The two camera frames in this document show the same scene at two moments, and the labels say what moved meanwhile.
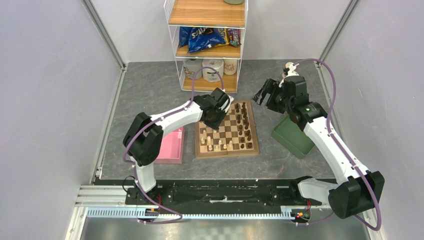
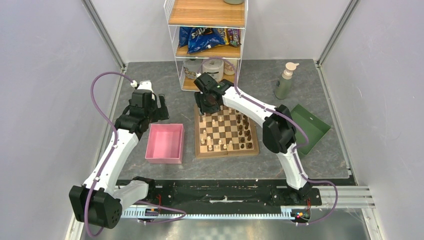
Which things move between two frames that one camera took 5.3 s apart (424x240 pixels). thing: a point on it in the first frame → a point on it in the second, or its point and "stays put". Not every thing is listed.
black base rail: (187, 193) stays put
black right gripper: (272, 86) → (198, 96)
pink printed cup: (230, 66) stays put
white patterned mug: (191, 66) stays put
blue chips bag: (198, 38) stays put
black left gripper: (215, 125) → (162, 112)
